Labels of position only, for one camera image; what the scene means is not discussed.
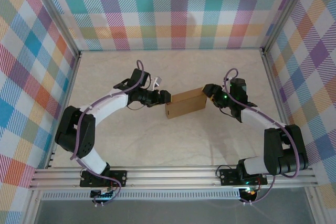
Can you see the aluminium frame leg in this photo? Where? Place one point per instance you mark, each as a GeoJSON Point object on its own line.
{"type": "Point", "coordinates": [316, 208]}
{"type": "Point", "coordinates": [31, 208]}

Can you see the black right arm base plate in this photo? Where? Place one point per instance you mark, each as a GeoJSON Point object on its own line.
{"type": "Point", "coordinates": [228, 178]}

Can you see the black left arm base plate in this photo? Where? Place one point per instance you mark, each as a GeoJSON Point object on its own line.
{"type": "Point", "coordinates": [120, 178]}

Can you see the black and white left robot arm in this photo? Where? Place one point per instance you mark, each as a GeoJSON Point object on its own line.
{"type": "Point", "coordinates": [76, 134]}

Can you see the aluminium side rail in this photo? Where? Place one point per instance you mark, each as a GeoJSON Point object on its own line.
{"type": "Point", "coordinates": [69, 95]}
{"type": "Point", "coordinates": [275, 98]}

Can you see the long aluminium mounting rail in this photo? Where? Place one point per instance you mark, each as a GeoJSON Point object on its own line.
{"type": "Point", "coordinates": [170, 178]}

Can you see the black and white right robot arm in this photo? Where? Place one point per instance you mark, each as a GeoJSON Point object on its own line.
{"type": "Point", "coordinates": [286, 150]}

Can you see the aluminium corner post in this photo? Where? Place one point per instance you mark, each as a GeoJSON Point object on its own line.
{"type": "Point", "coordinates": [286, 11]}
{"type": "Point", "coordinates": [52, 14]}

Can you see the brown cardboard box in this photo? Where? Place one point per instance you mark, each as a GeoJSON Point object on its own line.
{"type": "Point", "coordinates": [183, 103]}

